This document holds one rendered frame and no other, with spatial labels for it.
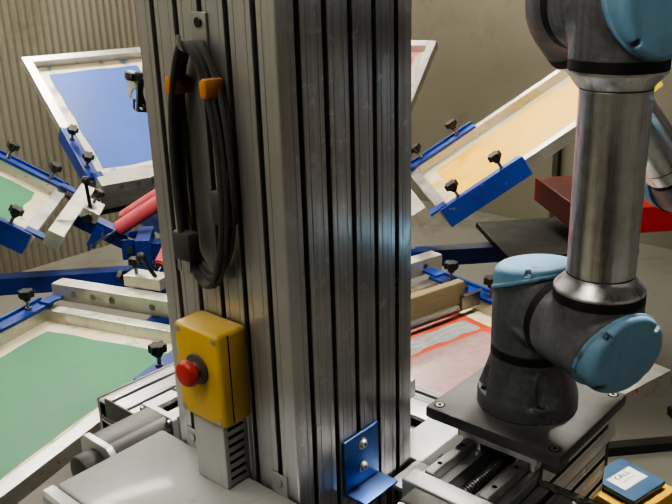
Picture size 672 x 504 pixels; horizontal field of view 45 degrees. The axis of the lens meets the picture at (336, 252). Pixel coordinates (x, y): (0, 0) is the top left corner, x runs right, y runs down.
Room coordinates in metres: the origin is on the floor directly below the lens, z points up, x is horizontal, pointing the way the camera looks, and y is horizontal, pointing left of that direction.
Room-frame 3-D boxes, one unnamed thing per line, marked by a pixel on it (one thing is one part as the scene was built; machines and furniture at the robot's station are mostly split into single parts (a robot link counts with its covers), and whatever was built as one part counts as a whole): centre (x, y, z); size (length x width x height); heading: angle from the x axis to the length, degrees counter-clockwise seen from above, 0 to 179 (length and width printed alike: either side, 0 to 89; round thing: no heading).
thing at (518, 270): (1.10, -0.29, 1.42); 0.13 x 0.12 x 0.14; 22
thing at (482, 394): (1.10, -0.29, 1.31); 0.15 x 0.15 x 0.10
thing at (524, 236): (2.75, -0.35, 0.91); 1.34 x 0.41 x 0.08; 96
